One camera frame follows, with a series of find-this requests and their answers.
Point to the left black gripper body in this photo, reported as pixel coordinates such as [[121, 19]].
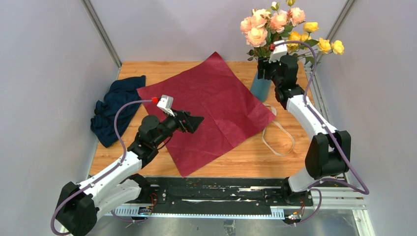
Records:
[[169, 126]]

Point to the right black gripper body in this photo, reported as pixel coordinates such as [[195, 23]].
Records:
[[271, 70]]

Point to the teal conical vase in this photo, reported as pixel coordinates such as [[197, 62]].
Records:
[[260, 88]]

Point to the yellow flower stem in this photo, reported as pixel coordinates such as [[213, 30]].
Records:
[[321, 46]]

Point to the peach flower stem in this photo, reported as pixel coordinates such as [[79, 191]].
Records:
[[281, 22], [254, 54]]

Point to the maroon wrapping paper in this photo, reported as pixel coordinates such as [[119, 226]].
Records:
[[231, 113]]

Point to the pink yellow flower bunch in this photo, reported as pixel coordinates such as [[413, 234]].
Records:
[[254, 28]]

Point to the cream ribbon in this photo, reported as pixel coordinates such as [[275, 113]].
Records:
[[276, 137]]

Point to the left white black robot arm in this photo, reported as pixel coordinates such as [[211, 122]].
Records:
[[81, 205]]

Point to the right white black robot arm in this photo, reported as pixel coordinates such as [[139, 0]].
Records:
[[329, 149]]

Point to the dark blue crumpled cloth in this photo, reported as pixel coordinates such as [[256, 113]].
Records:
[[120, 92]]

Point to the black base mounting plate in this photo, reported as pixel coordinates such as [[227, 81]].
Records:
[[217, 197]]

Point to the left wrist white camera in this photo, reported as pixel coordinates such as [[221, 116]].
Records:
[[165, 104]]

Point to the right aluminium corner post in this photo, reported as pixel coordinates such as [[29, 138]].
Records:
[[348, 5]]

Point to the aluminium corner post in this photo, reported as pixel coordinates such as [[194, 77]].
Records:
[[102, 32], [348, 5]]

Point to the left aluminium corner post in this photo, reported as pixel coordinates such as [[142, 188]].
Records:
[[102, 32]]

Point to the aluminium front rail frame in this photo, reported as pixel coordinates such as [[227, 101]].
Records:
[[324, 196]]

